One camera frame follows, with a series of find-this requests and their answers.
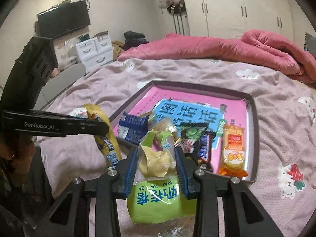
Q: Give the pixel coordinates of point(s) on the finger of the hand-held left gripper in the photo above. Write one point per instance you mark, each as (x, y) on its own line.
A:
(74, 126)

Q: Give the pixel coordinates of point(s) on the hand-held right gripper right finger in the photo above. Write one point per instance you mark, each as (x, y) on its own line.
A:
(182, 175)

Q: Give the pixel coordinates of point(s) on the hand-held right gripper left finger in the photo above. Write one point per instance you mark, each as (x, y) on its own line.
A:
(132, 175)

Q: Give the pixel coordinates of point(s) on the green and clear snack packet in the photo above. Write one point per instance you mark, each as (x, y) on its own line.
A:
(155, 197)

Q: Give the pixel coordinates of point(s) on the dark chocolate bar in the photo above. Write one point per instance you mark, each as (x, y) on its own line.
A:
(205, 150)

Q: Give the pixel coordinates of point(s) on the yellow cartoon snack packet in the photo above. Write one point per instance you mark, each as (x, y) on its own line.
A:
(108, 148)

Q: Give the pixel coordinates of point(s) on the black green pea snack packet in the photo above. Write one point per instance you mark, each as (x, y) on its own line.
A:
(193, 135)

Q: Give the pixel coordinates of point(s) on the blue snack packet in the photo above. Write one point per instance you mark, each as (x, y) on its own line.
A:
(133, 126)

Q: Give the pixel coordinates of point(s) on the clear bag of crumbly pastry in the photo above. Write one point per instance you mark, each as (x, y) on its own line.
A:
(164, 126)

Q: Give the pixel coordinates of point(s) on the shallow brown cardboard tray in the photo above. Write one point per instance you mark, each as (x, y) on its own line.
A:
(253, 140)

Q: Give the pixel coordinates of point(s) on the person's left hand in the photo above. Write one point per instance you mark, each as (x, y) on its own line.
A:
(19, 150)

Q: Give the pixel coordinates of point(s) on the orange snack packet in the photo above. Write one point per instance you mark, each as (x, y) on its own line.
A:
(233, 150)

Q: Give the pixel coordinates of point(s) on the white drawer unit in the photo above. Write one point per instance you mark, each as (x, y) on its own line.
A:
(93, 51)

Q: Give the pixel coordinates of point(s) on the pink and blue book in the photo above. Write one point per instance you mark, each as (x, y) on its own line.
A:
(172, 96)

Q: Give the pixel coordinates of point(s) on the brown fuzzy blanket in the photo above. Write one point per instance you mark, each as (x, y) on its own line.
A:
(117, 49)

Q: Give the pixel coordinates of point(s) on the pile of dark clothes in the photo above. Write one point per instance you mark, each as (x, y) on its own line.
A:
(134, 40)

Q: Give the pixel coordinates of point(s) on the printed pink bed sheet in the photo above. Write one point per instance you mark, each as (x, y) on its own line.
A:
(284, 128)

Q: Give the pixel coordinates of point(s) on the pink quilt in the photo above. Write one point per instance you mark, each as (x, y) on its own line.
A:
(209, 47)

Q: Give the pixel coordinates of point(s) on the coat rack with hung items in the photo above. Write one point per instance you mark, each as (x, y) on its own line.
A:
(174, 2)

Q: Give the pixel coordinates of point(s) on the white wardrobe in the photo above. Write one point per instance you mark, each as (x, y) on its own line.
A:
(234, 5)

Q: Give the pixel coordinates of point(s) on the black wall television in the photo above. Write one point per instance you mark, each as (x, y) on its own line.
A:
(64, 19)

